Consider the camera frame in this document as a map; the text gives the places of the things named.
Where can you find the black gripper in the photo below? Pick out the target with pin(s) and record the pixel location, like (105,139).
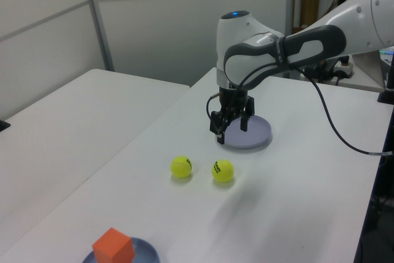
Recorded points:
(232,101)

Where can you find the yellow tennis ball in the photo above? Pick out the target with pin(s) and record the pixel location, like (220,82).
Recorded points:
(181,167)
(223,171)

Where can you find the orange cube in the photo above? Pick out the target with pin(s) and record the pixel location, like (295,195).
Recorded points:
(112,247)

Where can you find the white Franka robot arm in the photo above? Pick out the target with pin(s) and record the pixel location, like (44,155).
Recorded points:
(234,38)

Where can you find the purple plate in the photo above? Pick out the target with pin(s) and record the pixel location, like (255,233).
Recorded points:
(258,133)

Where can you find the black power strip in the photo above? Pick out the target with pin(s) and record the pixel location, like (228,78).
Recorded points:
(323,72)

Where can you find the white emergency stop button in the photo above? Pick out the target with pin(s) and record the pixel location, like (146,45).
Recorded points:
(344,67)

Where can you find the tall brown cardboard sheet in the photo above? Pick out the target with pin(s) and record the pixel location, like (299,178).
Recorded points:
(309,4)

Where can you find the silver laptop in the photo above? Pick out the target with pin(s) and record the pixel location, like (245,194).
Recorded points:
(369,69)

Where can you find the blue plate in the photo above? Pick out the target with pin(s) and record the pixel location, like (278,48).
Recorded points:
(146,250)

